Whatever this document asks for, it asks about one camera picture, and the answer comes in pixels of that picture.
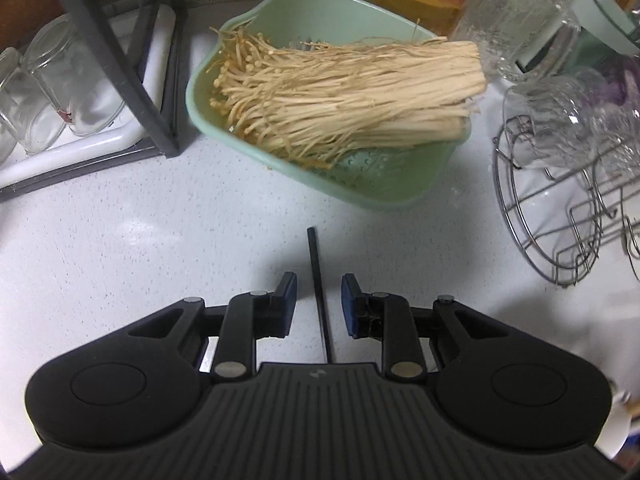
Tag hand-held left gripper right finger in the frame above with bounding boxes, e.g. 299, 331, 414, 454
341, 273, 508, 378

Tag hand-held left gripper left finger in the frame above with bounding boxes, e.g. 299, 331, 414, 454
129, 272, 298, 378

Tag thin black chopstick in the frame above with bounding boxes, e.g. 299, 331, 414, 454
307, 227, 334, 364

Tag green colander basket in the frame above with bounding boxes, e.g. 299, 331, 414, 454
186, 0, 473, 211

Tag enoki mushrooms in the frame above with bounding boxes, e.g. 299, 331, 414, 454
209, 20, 488, 171

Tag glass goblet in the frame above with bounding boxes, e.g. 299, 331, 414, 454
502, 70, 617, 162

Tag white drip tray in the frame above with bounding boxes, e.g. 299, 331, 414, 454
0, 4, 177, 189

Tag dark grey dish rack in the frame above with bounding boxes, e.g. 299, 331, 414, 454
0, 0, 187, 204

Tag clear drinking glass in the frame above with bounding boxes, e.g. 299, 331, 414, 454
0, 47, 26, 163
25, 15, 127, 137
10, 45, 68, 157

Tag textured glass pitcher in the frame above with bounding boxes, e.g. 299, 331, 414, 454
447, 0, 596, 83

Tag green utensil caddy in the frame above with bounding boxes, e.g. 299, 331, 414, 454
515, 0, 640, 72

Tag wire glass rack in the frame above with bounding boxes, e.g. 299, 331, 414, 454
492, 85, 640, 286

